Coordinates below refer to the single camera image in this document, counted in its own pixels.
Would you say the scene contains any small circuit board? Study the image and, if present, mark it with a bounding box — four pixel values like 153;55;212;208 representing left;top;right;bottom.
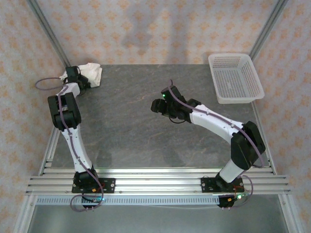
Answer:
227;193;246;202
82;195;105;204

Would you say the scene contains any grey slotted cable duct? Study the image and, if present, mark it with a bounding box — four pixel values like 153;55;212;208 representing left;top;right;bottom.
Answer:
36;195;221;207

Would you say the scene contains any aluminium frame post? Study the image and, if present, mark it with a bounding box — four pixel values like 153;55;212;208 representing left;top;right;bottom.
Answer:
249;0;290;61
26;0;73;68

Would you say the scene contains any aluminium side rail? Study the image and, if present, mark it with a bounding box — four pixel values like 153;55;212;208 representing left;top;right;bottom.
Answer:
38;65;73;175
251;100;276;175

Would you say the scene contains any white perforated plastic basket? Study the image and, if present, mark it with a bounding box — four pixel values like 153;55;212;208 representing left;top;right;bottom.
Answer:
208;53;265;105

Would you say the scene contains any aluminium base beam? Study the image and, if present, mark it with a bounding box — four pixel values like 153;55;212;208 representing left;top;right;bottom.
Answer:
25;167;292;195

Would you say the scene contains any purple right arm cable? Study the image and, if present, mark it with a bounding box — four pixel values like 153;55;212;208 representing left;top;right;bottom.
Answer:
167;79;265;212

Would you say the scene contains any white t-shirt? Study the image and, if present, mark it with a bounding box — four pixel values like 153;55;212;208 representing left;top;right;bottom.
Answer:
59;62;103;88

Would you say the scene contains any black mounting plate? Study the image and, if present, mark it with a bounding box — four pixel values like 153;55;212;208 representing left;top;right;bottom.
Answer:
71;178;116;194
201;177;243;194

